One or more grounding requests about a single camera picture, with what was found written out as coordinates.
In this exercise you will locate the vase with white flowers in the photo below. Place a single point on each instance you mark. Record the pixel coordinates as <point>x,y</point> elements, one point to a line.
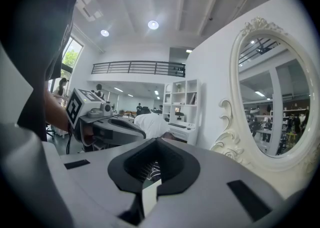
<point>178,87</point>

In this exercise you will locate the computer keyboard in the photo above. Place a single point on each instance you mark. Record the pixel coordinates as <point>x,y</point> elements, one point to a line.
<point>177,125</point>

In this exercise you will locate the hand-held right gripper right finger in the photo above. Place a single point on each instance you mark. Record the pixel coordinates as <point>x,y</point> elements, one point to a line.
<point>212,192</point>

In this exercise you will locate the round ceiling lamp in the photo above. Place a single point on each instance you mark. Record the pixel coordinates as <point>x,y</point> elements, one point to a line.
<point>153,24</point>
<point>104,33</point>

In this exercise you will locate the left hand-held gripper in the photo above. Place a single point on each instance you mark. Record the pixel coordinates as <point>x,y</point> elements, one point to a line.
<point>82,107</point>

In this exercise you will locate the white shelf unit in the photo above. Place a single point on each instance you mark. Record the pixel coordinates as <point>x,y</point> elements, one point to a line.
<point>182,107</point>

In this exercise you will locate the black balcony railing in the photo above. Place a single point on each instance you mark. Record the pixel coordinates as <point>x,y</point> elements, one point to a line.
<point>137,68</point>

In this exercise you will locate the oval mirror with cream frame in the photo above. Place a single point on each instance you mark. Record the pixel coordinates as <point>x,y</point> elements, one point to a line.
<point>272,97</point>

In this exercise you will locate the person's left forearm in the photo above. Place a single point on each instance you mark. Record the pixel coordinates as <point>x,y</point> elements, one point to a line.
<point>56,112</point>

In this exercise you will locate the cream ornate table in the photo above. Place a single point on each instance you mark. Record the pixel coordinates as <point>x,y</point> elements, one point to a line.
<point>275,182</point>

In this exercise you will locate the large window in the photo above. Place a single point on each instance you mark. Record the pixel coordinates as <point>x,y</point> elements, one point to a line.
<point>71,57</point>

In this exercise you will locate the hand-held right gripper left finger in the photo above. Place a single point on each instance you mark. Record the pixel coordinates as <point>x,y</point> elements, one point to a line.
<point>100,192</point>

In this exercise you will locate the person's black shirt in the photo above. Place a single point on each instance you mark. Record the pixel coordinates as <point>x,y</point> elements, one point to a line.
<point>37,34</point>

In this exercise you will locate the person's left hand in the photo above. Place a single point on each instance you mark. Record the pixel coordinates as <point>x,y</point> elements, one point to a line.
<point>88,133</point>

